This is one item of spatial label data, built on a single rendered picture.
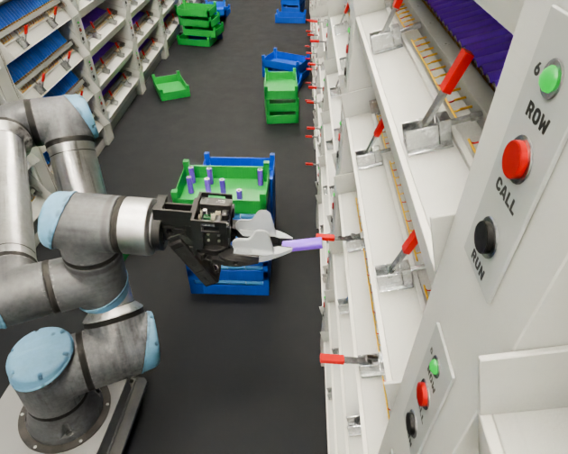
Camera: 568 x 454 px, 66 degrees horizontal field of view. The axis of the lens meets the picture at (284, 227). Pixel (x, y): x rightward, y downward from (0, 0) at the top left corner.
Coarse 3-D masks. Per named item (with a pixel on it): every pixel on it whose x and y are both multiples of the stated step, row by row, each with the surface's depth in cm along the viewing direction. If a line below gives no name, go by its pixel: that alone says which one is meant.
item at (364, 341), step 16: (336, 176) 96; (352, 176) 96; (352, 192) 99; (352, 208) 95; (352, 224) 91; (352, 256) 84; (352, 272) 81; (368, 272) 80; (352, 288) 78; (368, 288) 77; (352, 304) 75; (368, 304) 74; (352, 320) 73; (368, 320) 72; (352, 336) 71; (368, 336) 70; (368, 352) 67; (368, 384) 64; (368, 400) 62; (384, 400) 61; (368, 416) 60; (384, 416) 60; (368, 432) 59; (384, 432) 58; (368, 448) 57
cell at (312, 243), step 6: (294, 240) 70; (300, 240) 70; (306, 240) 69; (312, 240) 69; (318, 240) 69; (288, 246) 69; (294, 246) 69; (300, 246) 69; (306, 246) 69; (312, 246) 69; (318, 246) 69
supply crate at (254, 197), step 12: (204, 168) 156; (216, 168) 155; (228, 168) 155; (240, 168) 155; (252, 168) 155; (264, 168) 153; (180, 180) 149; (204, 180) 157; (216, 180) 157; (228, 180) 157; (240, 180) 157; (252, 180) 157; (264, 180) 156; (180, 192) 149; (216, 192) 151; (228, 192) 151; (252, 192) 151; (264, 192) 139; (240, 204) 141; (252, 204) 141; (264, 204) 140
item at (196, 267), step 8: (176, 248) 69; (184, 248) 69; (184, 256) 70; (192, 256) 70; (192, 264) 71; (200, 264) 71; (208, 264) 73; (216, 264) 75; (200, 272) 72; (208, 272) 72; (216, 272) 74; (200, 280) 73; (208, 280) 73; (216, 280) 74
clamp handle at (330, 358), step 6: (324, 354) 64; (330, 354) 64; (336, 354) 64; (366, 354) 64; (324, 360) 64; (330, 360) 64; (336, 360) 64; (342, 360) 64; (348, 360) 64; (354, 360) 64; (360, 360) 64; (366, 360) 64
